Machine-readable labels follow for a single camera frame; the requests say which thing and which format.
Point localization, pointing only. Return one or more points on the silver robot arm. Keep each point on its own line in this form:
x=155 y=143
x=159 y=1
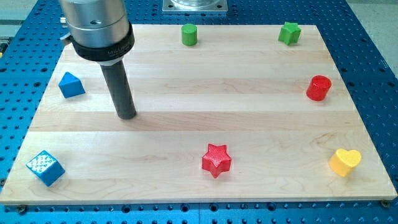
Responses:
x=99 y=29

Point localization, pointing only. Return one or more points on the blue cube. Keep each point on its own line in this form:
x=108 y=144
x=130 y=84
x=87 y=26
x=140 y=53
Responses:
x=46 y=167

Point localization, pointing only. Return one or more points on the wooden board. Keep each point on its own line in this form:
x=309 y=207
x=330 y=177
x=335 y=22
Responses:
x=238 y=86

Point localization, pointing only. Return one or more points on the red star block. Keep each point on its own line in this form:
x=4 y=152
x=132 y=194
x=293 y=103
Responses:
x=216 y=160

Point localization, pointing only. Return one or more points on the green cylinder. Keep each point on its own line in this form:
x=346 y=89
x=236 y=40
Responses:
x=189 y=34

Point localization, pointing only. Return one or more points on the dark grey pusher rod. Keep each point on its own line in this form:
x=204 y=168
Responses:
x=119 y=89

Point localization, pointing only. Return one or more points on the green star block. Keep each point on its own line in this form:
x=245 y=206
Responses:
x=289 y=33

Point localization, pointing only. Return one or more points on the red cylinder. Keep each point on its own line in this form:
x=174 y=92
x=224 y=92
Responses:
x=318 y=88

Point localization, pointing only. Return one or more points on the blue triangular prism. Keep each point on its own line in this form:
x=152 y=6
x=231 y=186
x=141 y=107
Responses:
x=70 y=86

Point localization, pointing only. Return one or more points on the yellow heart block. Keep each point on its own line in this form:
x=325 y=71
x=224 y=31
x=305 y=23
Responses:
x=343 y=161

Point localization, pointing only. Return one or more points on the blue perforated table plate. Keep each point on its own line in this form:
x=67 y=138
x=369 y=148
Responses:
x=35 y=50

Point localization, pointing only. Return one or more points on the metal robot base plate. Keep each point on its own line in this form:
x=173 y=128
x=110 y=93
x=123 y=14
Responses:
x=174 y=6

